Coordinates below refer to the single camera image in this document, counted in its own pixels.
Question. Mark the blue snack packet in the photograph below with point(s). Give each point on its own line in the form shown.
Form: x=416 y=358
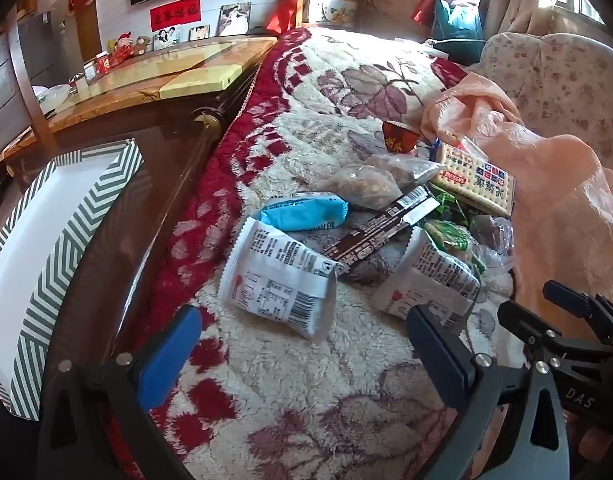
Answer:
x=306 y=210

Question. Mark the clear bag of red dates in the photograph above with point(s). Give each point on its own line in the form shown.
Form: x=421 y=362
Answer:
x=494 y=235

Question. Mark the floral sofa cover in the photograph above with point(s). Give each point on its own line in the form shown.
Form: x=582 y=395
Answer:
x=561 y=70

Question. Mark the red candy packet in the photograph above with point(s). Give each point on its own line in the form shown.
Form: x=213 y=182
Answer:
x=399 y=137

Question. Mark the white snack packet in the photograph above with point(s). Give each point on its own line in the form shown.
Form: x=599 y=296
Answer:
x=276 y=280
x=431 y=280

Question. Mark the brown chocolate bar packet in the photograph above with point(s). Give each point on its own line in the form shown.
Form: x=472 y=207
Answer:
x=376 y=230

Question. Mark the plush toy dolls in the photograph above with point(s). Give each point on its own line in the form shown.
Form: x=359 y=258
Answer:
x=129 y=47

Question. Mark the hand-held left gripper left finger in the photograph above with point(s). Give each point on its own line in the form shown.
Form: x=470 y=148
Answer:
x=169 y=355

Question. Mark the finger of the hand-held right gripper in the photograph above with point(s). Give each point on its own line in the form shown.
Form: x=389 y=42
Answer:
x=576 y=300
x=536 y=332

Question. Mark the small photo frame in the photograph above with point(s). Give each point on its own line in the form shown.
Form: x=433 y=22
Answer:
x=199 y=33
x=167 y=37

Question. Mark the red wall banner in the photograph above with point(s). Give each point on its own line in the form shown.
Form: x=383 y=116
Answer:
x=175 y=13

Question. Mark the peach plastic bag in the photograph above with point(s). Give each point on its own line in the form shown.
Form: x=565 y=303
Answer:
x=561 y=200

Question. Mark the teal bag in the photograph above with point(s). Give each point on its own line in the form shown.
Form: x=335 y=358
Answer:
x=456 y=20

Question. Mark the wooden side table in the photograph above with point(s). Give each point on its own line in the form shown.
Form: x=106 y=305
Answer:
x=151 y=75

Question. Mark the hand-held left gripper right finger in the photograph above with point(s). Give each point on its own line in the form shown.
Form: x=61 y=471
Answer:
x=436 y=360

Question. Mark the cracker packet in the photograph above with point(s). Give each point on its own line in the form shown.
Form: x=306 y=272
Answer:
x=479 y=180

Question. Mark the white plastic bag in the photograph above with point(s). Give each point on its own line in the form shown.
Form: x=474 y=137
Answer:
x=54 y=96

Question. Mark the clear bag of nuts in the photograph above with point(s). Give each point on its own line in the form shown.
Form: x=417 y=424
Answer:
x=366 y=182

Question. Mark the red floral blanket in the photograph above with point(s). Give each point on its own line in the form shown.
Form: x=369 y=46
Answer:
x=311 y=100

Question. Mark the wooden chair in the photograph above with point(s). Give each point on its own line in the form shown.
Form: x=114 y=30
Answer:
x=21 y=85

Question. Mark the brass knob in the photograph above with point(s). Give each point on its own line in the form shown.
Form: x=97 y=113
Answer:
x=207 y=122

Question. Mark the green striped cardboard box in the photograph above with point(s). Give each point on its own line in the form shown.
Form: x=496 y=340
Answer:
x=41 y=240

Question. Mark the light green snack packet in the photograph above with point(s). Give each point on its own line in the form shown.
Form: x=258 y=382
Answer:
x=451 y=236

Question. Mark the wedding photo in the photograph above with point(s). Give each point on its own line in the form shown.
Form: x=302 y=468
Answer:
x=234 y=19

